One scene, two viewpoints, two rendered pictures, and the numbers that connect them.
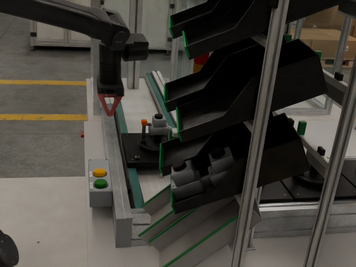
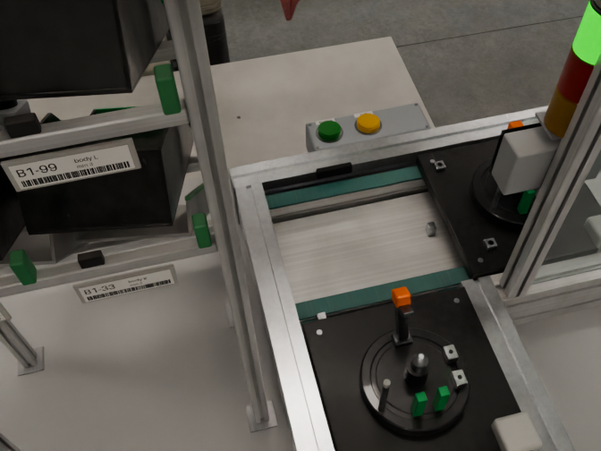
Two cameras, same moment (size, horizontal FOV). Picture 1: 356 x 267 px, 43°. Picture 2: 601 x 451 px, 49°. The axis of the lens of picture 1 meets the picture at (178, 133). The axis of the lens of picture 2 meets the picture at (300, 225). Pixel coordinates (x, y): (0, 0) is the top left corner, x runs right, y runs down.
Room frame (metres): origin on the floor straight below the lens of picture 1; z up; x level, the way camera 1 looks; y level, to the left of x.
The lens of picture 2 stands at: (1.18, -0.57, 1.78)
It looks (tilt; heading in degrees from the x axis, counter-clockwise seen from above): 54 degrees down; 91
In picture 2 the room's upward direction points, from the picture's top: 2 degrees counter-clockwise
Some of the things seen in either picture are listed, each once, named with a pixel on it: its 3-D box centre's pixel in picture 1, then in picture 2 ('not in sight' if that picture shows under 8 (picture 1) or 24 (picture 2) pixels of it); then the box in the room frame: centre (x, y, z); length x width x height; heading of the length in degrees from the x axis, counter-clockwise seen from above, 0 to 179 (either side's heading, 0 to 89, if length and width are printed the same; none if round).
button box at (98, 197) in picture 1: (99, 181); (367, 137); (1.28, 0.24, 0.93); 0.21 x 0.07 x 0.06; 13
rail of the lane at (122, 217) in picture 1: (114, 158); (478, 148); (1.48, 0.23, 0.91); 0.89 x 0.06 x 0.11; 13
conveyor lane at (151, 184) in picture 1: (160, 155); (535, 224); (1.55, 0.06, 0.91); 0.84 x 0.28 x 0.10; 13
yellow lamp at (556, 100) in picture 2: (200, 70); (573, 106); (1.46, -0.06, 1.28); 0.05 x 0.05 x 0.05
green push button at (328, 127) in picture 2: (100, 184); (329, 131); (1.22, 0.23, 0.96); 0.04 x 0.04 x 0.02
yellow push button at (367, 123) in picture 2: (99, 173); (368, 124); (1.28, 0.24, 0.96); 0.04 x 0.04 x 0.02
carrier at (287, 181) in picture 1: (315, 166); not in sight; (1.37, -0.47, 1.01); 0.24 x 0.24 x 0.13; 13
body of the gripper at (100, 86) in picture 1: (109, 74); not in sight; (1.15, 0.19, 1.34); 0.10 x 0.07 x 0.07; 13
